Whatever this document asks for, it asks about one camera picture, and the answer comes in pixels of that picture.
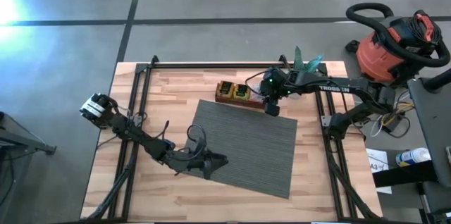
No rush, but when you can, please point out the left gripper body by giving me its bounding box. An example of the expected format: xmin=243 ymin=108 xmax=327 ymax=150
xmin=173 ymin=151 xmax=214 ymax=174

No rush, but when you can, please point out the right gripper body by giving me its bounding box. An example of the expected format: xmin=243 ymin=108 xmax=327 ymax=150
xmin=259 ymin=68 xmax=293 ymax=101

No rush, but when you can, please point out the green lemon lime tea packet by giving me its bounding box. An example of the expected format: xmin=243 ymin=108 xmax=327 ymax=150
xmin=234 ymin=83 xmax=251 ymax=101

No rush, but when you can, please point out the mango tea sachet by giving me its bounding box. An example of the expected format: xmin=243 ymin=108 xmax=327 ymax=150
xmin=218 ymin=81 xmax=234 ymax=99

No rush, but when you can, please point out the brown wooden tea organizer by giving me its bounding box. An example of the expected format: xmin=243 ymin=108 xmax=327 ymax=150
xmin=214 ymin=80 xmax=267 ymax=111

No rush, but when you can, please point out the green plant in white pot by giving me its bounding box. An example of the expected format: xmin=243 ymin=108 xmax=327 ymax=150
xmin=292 ymin=46 xmax=324 ymax=73

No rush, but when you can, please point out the dark grey woven placemat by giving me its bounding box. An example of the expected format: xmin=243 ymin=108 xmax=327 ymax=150
xmin=183 ymin=99 xmax=299 ymax=199

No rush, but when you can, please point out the orange black shop vacuum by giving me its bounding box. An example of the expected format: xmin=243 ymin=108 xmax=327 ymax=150
xmin=344 ymin=2 xmax=451 ymax=97

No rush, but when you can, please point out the white paper sheet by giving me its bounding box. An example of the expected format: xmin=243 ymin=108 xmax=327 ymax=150
xmin=366 ymin=147 xmax=393 ymax=195

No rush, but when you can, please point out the black power adapter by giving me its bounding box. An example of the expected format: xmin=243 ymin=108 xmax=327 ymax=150
xmin=382 ymin=114 xmax=407 ymax=135

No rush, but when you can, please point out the white spray can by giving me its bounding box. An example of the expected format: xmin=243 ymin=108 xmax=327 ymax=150
xmin=395 ymin=147 xmax=432 ymax=168

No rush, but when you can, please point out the black floor stand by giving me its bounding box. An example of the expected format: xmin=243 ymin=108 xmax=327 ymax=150
xmin=0 ymin=110 xmax=58 ymax=224

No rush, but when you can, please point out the black camera cable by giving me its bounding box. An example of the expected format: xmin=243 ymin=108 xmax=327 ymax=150
xmin=154 ymin=120 xmax=208 ymax=163
xmin=244 ymin=70 xmax=271 ymax=93

